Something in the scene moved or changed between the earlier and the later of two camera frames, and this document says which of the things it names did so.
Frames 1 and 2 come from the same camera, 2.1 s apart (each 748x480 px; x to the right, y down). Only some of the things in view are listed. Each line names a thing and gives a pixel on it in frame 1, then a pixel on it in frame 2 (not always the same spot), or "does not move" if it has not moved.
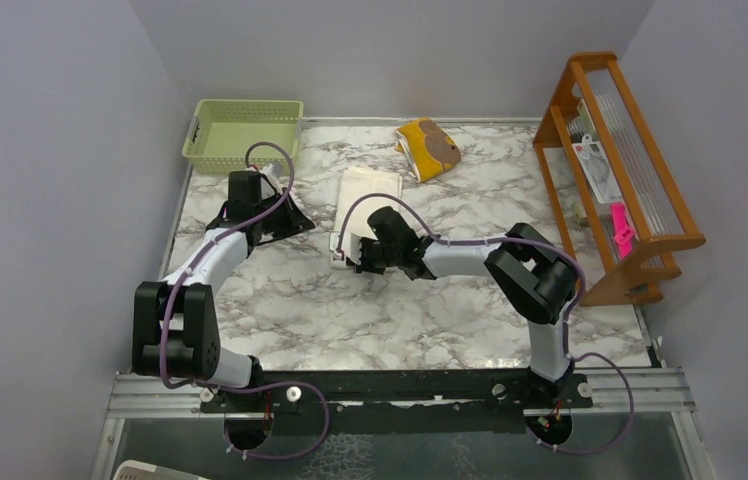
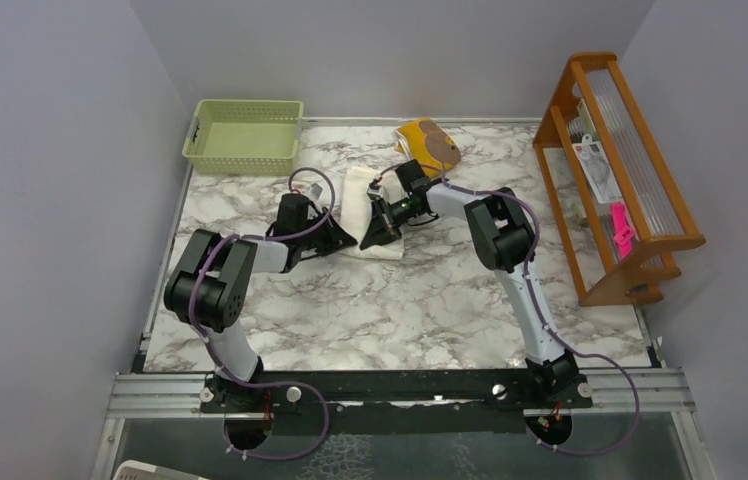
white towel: (353, 182) does not move
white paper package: (598, 170) does not move
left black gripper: (296, 221) → (337, 238)
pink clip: (623, 229) does not move
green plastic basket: (220, 131) does not move
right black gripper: (362, 264) → (381, 228)
